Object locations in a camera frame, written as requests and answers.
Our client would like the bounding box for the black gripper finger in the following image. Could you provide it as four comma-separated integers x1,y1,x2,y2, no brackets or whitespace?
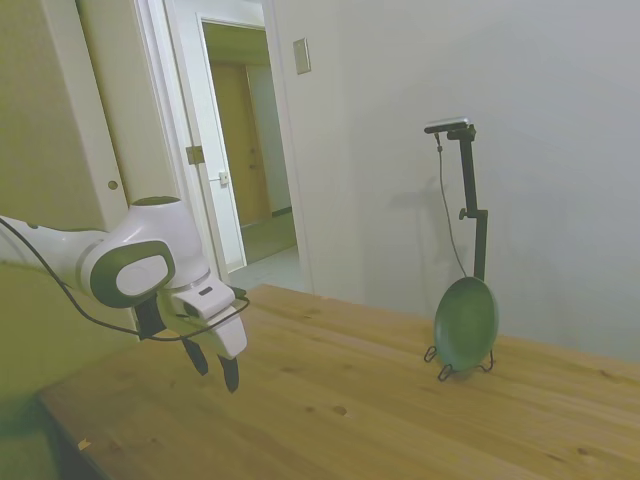
215,354,242,395
180,338,210,376

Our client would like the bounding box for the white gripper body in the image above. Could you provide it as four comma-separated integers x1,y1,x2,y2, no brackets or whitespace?
160,279,250,361

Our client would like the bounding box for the green round plate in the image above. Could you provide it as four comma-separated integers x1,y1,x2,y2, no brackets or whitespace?
433,276,500,374

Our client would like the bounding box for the brown wooden hallway door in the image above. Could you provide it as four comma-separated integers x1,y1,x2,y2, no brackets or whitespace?
209,59,274,232

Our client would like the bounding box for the cream door panel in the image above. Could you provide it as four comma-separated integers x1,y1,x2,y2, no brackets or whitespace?
77,0,185,214

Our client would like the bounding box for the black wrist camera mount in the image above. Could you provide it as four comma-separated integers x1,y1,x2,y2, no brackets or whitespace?
131,298,167,342

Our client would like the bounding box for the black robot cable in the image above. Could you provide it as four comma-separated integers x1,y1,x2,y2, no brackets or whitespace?
0,215,251,344

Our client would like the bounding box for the white door frame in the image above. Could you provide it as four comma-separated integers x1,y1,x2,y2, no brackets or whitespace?
134,0,317,297

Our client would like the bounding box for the black wire plate rack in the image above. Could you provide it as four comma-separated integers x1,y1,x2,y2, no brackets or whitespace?
423,344,497,383

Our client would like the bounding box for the thin black camera cable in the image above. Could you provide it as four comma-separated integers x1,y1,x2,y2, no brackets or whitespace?
433,132,474,280

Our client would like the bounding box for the beige wall switch plate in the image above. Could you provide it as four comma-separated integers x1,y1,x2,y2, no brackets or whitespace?
292,37,312,76

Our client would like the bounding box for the black camera stand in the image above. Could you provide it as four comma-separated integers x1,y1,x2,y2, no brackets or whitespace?
446,126,490,281

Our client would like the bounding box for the grey exterior camera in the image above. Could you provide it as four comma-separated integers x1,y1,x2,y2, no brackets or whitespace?
423,115,473,135

